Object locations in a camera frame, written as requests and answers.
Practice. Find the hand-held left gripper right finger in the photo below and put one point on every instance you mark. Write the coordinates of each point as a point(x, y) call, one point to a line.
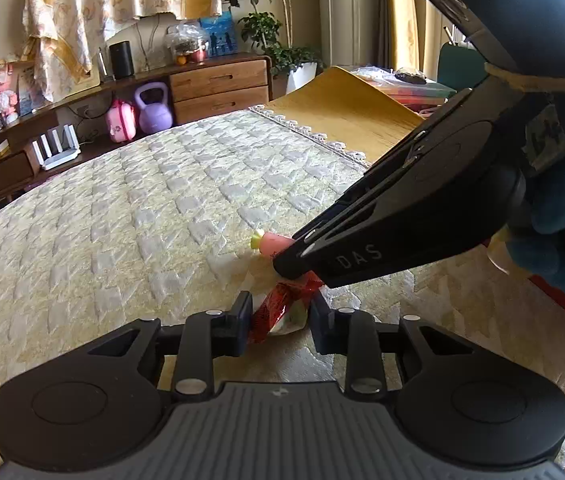
point(320, 325)

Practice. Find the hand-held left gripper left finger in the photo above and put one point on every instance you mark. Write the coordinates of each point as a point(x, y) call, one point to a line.
point(242, 325)

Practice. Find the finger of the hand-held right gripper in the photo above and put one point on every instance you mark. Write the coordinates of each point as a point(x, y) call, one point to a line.
point(362, 185)
point(362, 260)

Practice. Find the red snack packet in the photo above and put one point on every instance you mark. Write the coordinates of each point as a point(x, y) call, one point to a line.
point(277, 305)

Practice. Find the pink tube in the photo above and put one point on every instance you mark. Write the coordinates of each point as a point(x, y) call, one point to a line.
point(272, 245)

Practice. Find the person's right hand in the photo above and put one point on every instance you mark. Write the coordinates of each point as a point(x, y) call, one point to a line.
point(557, 200)

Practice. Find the white garlic toy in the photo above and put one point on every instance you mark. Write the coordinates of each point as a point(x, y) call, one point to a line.
point(290, 325)

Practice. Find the yellow wood-grain mat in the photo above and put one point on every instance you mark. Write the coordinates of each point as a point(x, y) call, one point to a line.
point(342, 110)

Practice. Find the white paper tag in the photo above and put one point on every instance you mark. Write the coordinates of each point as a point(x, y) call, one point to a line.
point(552, 137)

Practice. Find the stack of plastic folders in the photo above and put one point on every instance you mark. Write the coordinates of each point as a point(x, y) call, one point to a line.
point(412, 87)

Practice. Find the green orange desk organizer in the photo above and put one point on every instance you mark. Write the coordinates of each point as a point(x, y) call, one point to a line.
point(455, 70)

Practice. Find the beige woven table mat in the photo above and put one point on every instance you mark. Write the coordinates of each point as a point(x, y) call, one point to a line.
point(137, 220)

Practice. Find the white standing air conditioner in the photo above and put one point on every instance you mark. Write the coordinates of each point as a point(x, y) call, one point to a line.
point(352, 15)

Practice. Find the yellow curtain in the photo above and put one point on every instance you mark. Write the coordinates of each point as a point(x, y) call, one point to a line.
point(400, 15)

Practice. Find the wooden TV cabinet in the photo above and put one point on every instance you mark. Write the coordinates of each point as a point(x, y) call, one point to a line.
point(217, 85)

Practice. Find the tall potted tree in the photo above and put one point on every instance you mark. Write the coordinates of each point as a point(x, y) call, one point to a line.
point(262, 25)

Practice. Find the blue picture box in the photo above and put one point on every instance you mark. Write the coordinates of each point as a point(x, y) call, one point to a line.
point(218, 35)

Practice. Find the purple kettlebell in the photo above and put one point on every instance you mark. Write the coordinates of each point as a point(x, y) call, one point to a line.
point(153, 112)

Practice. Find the plastic bag of fruit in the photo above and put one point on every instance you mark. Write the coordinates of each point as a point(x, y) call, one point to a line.
point(187, 45)

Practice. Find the pink toy suitcase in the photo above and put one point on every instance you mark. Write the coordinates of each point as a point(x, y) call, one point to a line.
point(121, 122)

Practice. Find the white router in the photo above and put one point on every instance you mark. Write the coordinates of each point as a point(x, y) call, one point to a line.
point(55, 152)

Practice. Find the black speaker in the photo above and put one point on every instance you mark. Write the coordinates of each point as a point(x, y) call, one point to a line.
point(121, 60)

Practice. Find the floral draped cloth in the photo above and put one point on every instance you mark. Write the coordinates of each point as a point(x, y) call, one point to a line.
point(112, 15)

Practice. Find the pink plush doll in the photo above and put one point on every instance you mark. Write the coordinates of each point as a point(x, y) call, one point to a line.
point(2, 92)

